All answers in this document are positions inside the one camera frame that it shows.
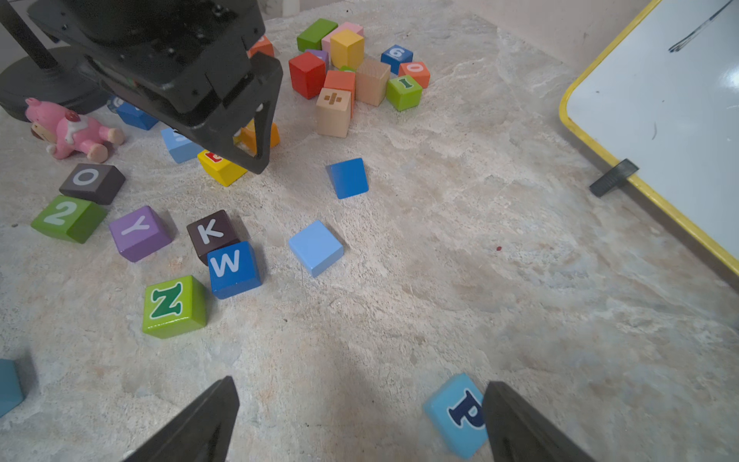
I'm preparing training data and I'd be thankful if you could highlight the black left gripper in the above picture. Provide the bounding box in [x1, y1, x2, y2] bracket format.
[27, 0, 285, 175]

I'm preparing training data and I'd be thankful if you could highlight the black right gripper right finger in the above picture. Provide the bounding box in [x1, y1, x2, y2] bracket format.
[482, 381, 595, 462]

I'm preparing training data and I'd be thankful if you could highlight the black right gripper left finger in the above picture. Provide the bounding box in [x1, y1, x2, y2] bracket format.
[125, 377, 240, 461]

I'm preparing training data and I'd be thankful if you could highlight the light blue block P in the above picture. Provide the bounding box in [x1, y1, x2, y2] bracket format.
[423, 373, 488, 459]

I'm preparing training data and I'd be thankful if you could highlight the yellow block E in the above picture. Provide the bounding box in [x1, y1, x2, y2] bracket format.
[197, 150, 248, 187]

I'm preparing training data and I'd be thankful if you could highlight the light blue block A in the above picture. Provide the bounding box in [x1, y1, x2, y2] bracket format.
[0, 359, 24, 417]

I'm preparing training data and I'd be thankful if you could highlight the orange block far left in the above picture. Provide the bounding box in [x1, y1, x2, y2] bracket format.
[247, 35, 275, 58]

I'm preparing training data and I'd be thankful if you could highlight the red plain block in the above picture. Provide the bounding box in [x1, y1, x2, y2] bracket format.
[289, 52, 326, 99]

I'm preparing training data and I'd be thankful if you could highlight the wood block plus sign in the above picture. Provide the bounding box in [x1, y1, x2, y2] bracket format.
[316, 88, 352, 138]

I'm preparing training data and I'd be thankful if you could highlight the green plain block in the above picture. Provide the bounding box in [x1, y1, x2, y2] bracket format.
[296, 18, 338, 52]

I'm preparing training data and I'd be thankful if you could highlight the pink plain block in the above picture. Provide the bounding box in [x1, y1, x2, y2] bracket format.
[321, 22, 365, 53]

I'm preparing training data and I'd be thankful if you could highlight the yellow plain block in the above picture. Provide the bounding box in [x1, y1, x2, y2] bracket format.
[330, 30, 365, 69]

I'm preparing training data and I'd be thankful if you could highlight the plain wood block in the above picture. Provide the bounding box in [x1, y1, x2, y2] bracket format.
[355, 58, 391, 107]

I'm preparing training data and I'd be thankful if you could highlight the blue wedge block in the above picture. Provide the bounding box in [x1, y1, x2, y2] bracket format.
[326, 158, 369, 199]

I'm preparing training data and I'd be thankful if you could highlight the green block N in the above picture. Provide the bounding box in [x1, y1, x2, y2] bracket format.
[142, 275, 207, 339]

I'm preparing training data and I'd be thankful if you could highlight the blue block 6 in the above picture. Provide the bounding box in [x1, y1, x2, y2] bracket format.
[380, 45, 414, 75]

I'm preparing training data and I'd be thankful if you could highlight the green block I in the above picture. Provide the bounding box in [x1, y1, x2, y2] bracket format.
[386, 75, 423, 112]

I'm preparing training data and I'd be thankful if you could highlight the dark brown block K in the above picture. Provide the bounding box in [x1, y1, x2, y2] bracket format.
[186, 210, 241, 266]

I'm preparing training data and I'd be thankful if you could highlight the orange block 0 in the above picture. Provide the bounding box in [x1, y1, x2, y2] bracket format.
[398, 62, 431, 89]

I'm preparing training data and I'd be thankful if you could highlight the light blue plain block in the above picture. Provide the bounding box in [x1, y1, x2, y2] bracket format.
[289, 221, 344, 277]

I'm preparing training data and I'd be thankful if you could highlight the blue block W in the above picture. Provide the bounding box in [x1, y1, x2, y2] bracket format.
[207, 242, 262, 300]

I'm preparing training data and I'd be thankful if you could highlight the dark block O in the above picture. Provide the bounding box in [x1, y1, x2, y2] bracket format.
[59, 164, 126, 205]

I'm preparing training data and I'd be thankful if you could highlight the purple block Y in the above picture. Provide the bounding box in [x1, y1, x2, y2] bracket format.
[109, 206, 172, 263]

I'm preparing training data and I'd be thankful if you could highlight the pink plush toy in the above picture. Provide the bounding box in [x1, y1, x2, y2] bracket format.
[25, 97, 125, 164]

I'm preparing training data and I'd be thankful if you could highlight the green block 2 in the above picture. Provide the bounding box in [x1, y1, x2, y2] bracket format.
[31, 196, 108, 244]

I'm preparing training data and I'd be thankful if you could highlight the white board yellow frame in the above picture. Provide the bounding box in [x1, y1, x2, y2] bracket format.
[559, 1, 738, 270]

